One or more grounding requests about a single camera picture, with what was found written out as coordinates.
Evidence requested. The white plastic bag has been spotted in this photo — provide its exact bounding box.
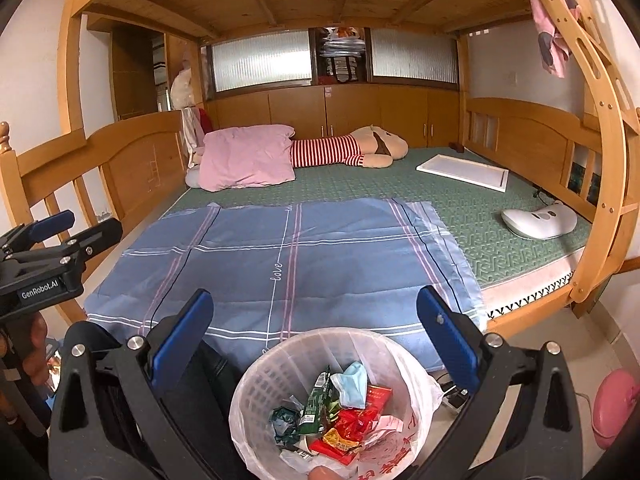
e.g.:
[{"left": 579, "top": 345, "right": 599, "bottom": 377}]
[{"left": 280, "top": 447, "right": 321, "bottom": 476}]

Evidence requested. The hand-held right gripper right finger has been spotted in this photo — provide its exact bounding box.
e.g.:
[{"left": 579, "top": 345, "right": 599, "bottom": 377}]
[{"left": 410, "top": 285, "right": 583, "bottom": 480}]

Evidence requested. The blue striped bed sheet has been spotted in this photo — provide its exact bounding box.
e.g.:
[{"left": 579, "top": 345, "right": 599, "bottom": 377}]
[{"left": 82, "top": 197, "right": 488, "bottom": 361}]

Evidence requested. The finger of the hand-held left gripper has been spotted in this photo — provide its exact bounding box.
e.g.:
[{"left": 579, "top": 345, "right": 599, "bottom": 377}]
[
  {"left": 0, "top": 210, "right": 76, "bottom": 256},
  {"left": 5, "top": 217, "right": 123, "bottom": 271}
]

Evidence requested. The pink printed plastic bag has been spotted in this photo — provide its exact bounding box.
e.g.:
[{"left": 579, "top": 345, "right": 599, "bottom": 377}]
[{"left": 367, "top": 415, "right": 406, "bottom": 448}]

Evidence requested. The white trash bin with bag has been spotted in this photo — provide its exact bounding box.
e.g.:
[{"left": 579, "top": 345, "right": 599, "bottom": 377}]
[{"left": 229, "top": 327, "right": 443, "bottom": 480}]

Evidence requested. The green bed mat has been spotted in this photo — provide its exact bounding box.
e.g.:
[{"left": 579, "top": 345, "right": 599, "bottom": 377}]
[{"left": 160, "top": 147, "right": 593, "bottom": 286}]

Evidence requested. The green snack wrapper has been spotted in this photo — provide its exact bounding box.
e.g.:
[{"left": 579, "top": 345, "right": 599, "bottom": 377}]
[{"left": 299, "top": 366, "right": 333, "bottom": 435}]

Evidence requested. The frosted glass panel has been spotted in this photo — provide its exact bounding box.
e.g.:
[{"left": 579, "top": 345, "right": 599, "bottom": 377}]
[
  {"left": 370, "top": 28, "right": 460, "bottom": 83},
  {"left": 210, "top": 30, "right": 313, "bottom": 92}
]

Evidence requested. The pink pillow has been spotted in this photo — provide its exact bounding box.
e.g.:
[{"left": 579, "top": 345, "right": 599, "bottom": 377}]
[{"left": 198, "top": 125, "right": 297, "bottom": 192}]

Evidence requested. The white hanging cloth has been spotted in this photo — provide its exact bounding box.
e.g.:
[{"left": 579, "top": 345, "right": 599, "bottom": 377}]
[{"left": 181, "top": 107, "right": 206, "bottom": 161}]

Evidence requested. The pink round appliance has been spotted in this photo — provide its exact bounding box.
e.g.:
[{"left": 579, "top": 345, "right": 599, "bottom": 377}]
[{"left": 591, "top": 369, "right": 638, "bottom": 450}]

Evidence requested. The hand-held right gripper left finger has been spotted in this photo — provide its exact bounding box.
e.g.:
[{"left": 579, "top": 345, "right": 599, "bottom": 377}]
[{"left": 47, "top": 288, "right": 236, "bottom": 480}]

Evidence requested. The red plastic wrapper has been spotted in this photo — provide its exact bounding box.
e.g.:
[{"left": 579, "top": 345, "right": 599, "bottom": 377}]
[{"left": 309, "top": 407, "right": 373, "bottom": 466}]

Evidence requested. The plush doll with striped shirt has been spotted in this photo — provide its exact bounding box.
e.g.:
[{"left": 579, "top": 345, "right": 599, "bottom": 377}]
[{"left": 187, "top": 126, "right": 411, "bottom": 171}]

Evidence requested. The dark green wrapper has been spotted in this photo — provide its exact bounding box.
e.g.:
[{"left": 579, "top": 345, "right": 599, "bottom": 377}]
[{"left": 270, "top": 400, "right": 303, "bottom": 446}]

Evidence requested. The wooden wardrobe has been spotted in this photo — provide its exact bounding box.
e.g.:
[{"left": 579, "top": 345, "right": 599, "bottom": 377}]
[{"left": 110, "top": 25, "right": 168, "bottom": 121}]

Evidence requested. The yellow snack wrapper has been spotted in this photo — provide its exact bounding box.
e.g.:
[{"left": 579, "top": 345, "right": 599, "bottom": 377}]
[{"left": 322, "top": 427, "right": 358, "bottom": 453}]

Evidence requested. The white massager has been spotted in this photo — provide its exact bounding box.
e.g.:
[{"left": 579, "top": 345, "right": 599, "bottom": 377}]
[{"left": 501, "top": 200, "right": 578, "bottom": 241}]

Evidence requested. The white framed board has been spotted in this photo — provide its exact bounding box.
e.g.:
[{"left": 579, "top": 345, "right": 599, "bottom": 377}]
[{"left": 416, "top": 154, "right": 510, "bottom": 192}]

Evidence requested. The white power strip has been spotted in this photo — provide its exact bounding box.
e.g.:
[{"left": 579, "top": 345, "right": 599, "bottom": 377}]
[{"left": 437, "top": 377, "right": 471, "bottom": 411}]

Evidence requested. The red cigarette box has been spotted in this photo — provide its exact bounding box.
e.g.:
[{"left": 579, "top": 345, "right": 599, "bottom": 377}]
[{"left": 362, "top": 385, "right": 393, "bottom": 418}]

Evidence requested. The light blue face mask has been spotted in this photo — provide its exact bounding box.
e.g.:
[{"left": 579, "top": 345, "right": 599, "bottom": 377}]
[{"left": 330, "top": 361, "right": 368, "bottom": 410}]

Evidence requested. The pink patterned hanging cloth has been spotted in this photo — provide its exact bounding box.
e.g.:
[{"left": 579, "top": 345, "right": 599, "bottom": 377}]
[{"left": 530, "top": 0, "right": 581, "bottom": 78}]

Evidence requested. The person's left hand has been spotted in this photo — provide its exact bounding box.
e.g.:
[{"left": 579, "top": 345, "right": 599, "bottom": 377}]
[{"left": 22, "top": 312, "right": 51, "bottom": 388}]

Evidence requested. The white patterned mattress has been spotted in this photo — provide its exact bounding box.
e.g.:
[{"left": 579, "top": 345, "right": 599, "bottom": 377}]
[{"left": 480, "top": 252, "right": 586, "bottom": 321}]

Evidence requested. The stack of bags in cubby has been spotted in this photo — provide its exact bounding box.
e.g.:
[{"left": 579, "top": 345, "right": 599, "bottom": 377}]
[{"left": 317, "top": 27, "right": 368, "bottom": 86}]

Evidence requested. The wooden bunk bed frame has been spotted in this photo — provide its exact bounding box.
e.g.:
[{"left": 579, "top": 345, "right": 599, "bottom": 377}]
[{"left": 0, "top": 0, "right": 640, "bottom": 361}]

